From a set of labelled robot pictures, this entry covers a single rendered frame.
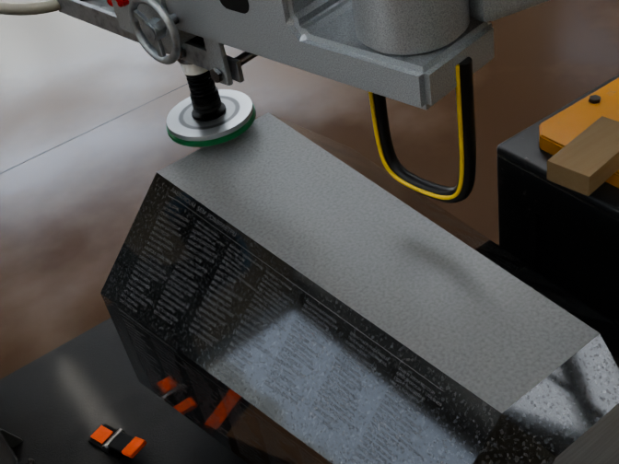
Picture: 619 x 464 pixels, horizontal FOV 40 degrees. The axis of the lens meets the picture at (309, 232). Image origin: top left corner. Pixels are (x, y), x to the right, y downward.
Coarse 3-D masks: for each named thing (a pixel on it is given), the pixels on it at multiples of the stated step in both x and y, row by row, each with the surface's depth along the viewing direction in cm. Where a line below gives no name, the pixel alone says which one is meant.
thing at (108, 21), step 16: (64, 0) 212; (96, 0) 219; (80, 16) 211; (96, 16) 206; (112, 16) 200; (128, 32) 199; (192, 48) 183; (208, 64) 183; (240, 64) 176; (240, 80) 178
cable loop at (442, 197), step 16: (464, 64) 138; (464, 80) 140; (464, 96) 142; (384, 112) 160; (464, 112) 144; (384, 128) 162; (464, 128) 146; (384, 144) 164; (464, 144) 148; (384, 160) 166; (464, 160) 150; (400, 176) 166; (416, 176) 165; (464, 176) 153; (432, 192) 162; (448, 192) 159; (464, 192) 156
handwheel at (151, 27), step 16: (144, 0) 166; (144, 16) 172; (160, 16) 165; (176, 16) 173; (144, 32) 172; (160, 32) 170; (176, 32) 166; (144, 48) 177; (160, 48) 173; (176, 48) 168
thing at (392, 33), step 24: (360, 0) 135; (384, 0) 131; (408, 0) 130; (432, 0) 130; (456, 0) 133; (360, 24) 138; (384, 24) 134; (408, 24) 133; (432, 24) 133; (456, 24) 135; (384, 48) 137; (408, 48) 135; (432, 48) 135
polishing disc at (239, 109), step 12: (228, 96) 211; (240, 96) 210; (180, 108) 210; (192, 108) 209; (228, 108) 206; (240, 108) 205; (252, 108) 205; (168, 120) 206; (180, 120) 205; (192, 120) 204; (216, 120) 203; (228, 120) 202; (240, 120) 201; (180, 132) 201; (192, 132) 200; (204, 132) 199; (216, 132) 198; (228, 132) 199
